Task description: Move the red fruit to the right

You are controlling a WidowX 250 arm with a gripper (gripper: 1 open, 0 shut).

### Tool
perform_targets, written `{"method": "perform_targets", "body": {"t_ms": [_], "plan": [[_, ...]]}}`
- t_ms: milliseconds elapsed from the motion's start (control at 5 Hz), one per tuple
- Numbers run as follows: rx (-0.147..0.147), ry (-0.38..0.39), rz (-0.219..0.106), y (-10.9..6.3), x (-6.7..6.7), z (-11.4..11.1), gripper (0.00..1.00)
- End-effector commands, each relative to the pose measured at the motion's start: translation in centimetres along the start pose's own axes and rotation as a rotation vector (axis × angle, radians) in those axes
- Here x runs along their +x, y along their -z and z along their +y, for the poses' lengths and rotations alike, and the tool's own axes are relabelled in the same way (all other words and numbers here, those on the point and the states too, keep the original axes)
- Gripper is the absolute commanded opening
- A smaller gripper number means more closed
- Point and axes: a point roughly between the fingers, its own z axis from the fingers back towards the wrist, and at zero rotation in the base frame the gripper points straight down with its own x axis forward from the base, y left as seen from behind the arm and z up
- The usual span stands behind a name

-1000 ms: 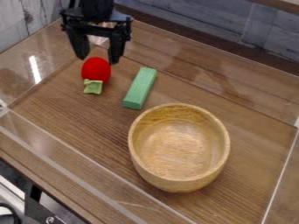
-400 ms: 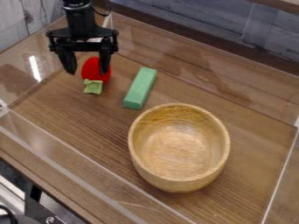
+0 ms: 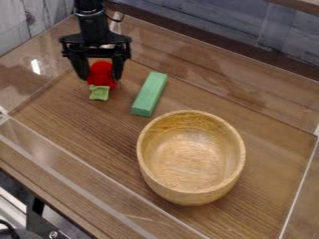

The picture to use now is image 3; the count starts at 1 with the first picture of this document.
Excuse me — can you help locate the wooden bowl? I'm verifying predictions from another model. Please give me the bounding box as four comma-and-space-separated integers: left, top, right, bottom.
136, 110, 246, 205

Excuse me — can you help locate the green rectangular block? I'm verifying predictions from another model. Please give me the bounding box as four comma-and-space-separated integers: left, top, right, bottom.
130, 72, 166, 117

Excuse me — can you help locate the clear acrylic front wall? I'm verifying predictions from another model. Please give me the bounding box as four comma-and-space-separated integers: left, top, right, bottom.
0, 116, 209, 239

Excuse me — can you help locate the black table leg frame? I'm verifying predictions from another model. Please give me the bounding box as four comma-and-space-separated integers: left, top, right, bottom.
0, 195, 72, 239

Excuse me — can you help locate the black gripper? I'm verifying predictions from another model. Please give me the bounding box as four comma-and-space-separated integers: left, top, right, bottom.
60, 33, 132, 81

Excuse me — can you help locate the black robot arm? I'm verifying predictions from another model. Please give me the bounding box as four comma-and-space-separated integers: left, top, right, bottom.
58, 0, 132, 81

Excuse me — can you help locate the red plush fruit green stem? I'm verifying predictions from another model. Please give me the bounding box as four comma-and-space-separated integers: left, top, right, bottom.
86, 61, 117, 101

